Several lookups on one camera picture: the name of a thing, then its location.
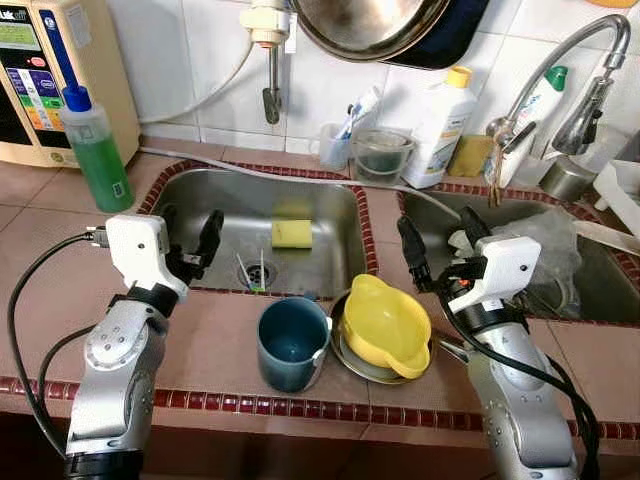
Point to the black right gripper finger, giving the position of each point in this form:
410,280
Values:
413,252
475,230

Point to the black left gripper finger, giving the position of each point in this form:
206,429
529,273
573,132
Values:
210,238
171,230

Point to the white plastic spoon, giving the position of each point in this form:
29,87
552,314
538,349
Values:
262,270

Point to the yellow plastic bowl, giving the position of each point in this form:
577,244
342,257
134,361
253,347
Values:
385,320

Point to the metal spoon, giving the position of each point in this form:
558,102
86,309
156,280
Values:
450,348

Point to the stainless steel dish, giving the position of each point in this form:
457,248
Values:
350,362

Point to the teal ceramic mug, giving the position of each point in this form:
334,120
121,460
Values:
290,345

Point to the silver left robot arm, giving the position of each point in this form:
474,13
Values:
120,370

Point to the stainless steel sink basin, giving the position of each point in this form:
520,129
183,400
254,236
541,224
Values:
600,290
250,200

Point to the clear plastic bag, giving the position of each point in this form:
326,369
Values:
545,240

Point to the mustard yellow sponge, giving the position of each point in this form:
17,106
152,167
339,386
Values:
468,157

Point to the yellow green dish sponge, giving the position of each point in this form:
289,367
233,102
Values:
292,233

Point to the green dish soap bottle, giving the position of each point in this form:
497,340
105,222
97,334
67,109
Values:
100,165

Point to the clear plastic pail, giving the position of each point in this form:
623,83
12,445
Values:
382,160

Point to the small stainless steel cup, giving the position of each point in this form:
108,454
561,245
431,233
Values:
568,182

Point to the white bottle yellow cap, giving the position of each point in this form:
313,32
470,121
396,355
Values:
440,130

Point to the thin white tube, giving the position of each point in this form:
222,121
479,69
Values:
175,117

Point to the clear toothbrush cup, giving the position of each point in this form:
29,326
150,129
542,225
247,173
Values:
335,148

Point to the cream drain spout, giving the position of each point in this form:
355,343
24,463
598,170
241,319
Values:
605,237

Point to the white dish rack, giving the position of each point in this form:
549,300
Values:
625,195

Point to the white bottle green cap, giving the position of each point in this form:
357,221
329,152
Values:
540,100

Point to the blue white toothbrush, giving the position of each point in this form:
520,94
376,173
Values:
362,108

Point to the beige water ionizer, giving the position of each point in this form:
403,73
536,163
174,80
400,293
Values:
100,60

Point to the hanging black pan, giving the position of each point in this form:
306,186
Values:
460,40

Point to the chrome gooseneck faucet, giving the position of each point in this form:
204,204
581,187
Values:
590,40

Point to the hanging steel pan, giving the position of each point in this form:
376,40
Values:
370,25

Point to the chrome wall tap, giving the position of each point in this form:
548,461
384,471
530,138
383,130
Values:
272,100

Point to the white wall water fitting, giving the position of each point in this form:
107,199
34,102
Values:
268,25

